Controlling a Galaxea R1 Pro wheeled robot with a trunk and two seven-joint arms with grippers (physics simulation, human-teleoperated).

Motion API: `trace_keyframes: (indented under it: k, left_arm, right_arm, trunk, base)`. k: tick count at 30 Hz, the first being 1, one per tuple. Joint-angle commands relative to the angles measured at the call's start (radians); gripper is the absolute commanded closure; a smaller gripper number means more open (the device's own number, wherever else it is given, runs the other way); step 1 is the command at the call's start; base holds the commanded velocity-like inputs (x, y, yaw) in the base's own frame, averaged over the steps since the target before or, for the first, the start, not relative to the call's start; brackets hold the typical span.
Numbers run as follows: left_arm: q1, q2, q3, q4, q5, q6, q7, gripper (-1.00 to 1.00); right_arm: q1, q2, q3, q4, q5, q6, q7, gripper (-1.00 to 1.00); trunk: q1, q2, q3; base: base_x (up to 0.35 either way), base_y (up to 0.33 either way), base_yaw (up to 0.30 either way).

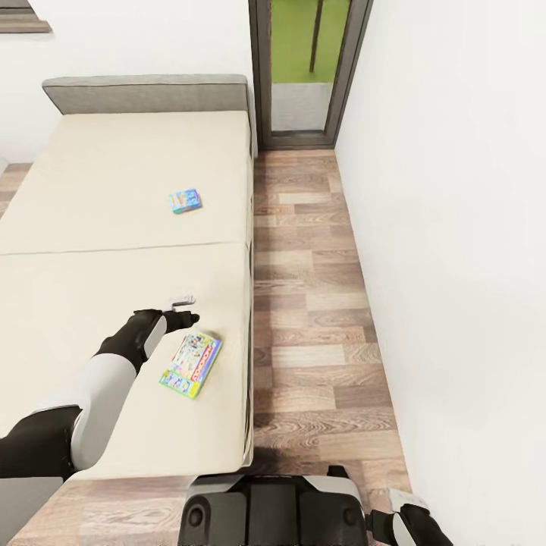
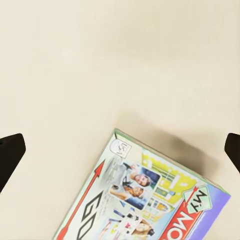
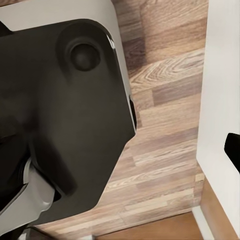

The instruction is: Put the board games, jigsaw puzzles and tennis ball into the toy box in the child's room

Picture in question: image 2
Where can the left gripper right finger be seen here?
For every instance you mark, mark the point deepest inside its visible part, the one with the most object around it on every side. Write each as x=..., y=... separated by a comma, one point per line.
x=232, y=149

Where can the board game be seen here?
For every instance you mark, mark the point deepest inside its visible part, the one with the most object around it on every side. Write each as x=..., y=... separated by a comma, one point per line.
x=133, y=192

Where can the bed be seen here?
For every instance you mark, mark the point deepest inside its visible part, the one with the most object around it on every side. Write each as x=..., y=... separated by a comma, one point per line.
x=164, y=72

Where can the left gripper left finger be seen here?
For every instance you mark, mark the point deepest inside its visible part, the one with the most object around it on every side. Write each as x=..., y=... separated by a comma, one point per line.
x=12, y=150

